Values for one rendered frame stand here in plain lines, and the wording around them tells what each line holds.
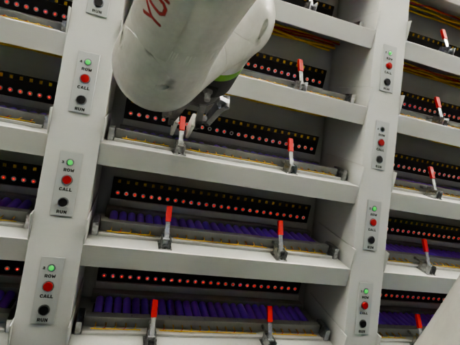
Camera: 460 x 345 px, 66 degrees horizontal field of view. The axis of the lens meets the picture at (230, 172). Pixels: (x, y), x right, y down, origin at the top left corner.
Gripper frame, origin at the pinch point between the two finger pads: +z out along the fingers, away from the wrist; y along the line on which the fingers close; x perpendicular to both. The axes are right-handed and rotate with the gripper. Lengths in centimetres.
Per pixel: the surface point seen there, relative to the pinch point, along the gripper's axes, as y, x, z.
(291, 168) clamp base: 27.4, -4.9, 1.5
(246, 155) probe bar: 16.8, -2.4, 4.5
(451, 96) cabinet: 92, 34, 8
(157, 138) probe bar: -4.7, -2.4, 4.4
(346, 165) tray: 44.3, -1.0, 3.1
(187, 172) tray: 2.3, -10.5, 0.4
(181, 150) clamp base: 0.7, -5.4, 1.8
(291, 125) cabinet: 33.9, 13.4, 13.9
